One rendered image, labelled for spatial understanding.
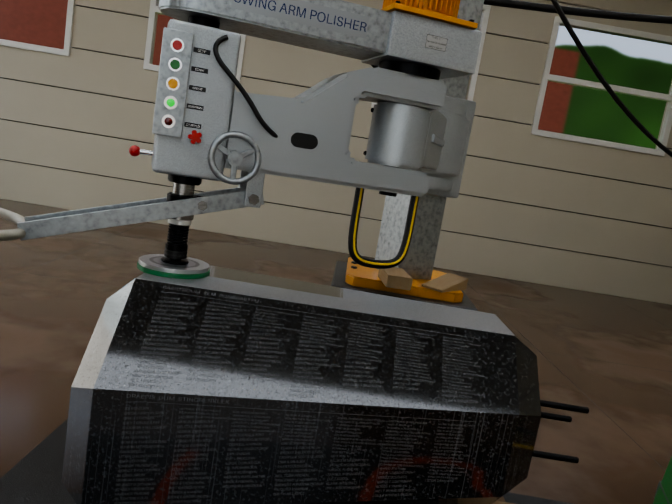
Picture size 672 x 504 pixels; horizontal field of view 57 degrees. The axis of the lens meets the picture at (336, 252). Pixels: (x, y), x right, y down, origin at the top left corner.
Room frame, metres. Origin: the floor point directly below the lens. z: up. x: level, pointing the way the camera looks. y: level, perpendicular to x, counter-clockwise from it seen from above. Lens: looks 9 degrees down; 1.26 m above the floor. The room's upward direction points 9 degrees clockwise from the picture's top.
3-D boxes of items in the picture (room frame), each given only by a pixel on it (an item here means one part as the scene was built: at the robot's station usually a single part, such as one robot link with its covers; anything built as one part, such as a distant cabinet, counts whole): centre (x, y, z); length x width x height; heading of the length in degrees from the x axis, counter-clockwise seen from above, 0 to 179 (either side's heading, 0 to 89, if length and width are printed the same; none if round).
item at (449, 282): (2.52, -0.47, 0.80); 0.20 x 0.10 x 0.05; 140
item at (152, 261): (1.86, 0.49, 0.84); 0.21 x 0.21 x 0.01
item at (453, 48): (1.97, 0.15, 1.62); 0.96 x 0.25 x 0.17; 108
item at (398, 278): (2.44, -0.25, 0.81); 0.20 x 0.10 x 0.05; 7
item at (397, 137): (2.06, -0.14, 1.34); 0.19 x 0.19 x 0.20
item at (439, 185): (2.69, -0.30, 1.35); 0.35 x 0.35 x 0.41
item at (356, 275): (2.69, -0.30, 0.76); 0.49 x 0.49 x 0.05; 89
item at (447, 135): (2.50, -0.25, 1.36); 0.74 x 0.34 x 0.25; 165
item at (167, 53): (1.73, 0.52, 1.37); 0.08 x 0.03 x 0.28; 108
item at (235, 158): (1.78, 0.34, 1.20); 0.15 x 0.10 x 0.15; 108
